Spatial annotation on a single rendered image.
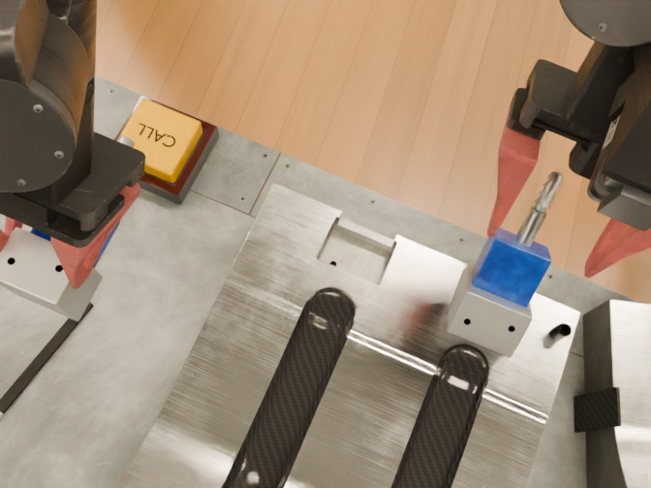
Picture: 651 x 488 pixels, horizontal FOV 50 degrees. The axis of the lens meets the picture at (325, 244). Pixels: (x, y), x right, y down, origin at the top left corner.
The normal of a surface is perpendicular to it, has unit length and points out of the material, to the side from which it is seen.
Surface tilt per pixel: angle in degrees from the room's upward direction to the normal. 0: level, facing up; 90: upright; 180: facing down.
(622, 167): 59
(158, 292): 0
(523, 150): 31
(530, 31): 0
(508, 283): 43
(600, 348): 90
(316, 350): 3
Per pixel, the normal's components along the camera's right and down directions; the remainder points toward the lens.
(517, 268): -0.19, 0.35
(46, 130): 0.13, 0.72
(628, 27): -0.71, 0.29
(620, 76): -0.30, 0.56
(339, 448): 0.05, -0.31
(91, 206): 0.25, -0.69
